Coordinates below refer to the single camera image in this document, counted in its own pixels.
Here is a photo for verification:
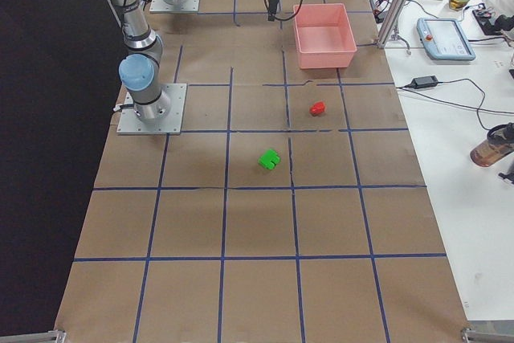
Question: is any blue teach pendant tablet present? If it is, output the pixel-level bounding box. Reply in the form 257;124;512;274
416;18;475;62

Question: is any green toy block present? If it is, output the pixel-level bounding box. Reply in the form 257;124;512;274
258;149;281;170

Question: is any red toy block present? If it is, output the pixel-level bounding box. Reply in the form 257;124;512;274
309;101;326;116

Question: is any brown water bottle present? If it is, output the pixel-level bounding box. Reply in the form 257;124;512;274
470;123;513;167

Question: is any pink plastic box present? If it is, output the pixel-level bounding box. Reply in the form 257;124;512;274
293;3;357;70

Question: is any black power adapter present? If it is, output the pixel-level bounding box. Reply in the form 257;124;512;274
410;76;439;89

